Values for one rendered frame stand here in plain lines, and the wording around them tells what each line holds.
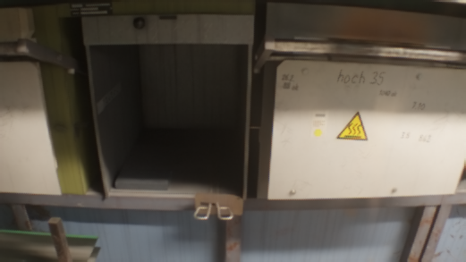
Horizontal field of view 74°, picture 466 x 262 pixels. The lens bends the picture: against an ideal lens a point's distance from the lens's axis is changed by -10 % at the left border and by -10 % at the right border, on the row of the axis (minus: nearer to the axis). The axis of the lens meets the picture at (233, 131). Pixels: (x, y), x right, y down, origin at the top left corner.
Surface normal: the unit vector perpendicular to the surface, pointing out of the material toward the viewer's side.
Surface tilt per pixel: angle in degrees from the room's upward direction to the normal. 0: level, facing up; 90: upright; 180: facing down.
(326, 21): 90
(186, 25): 90
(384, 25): 90
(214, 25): 90
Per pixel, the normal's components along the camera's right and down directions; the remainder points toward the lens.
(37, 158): 0.03, 0.38
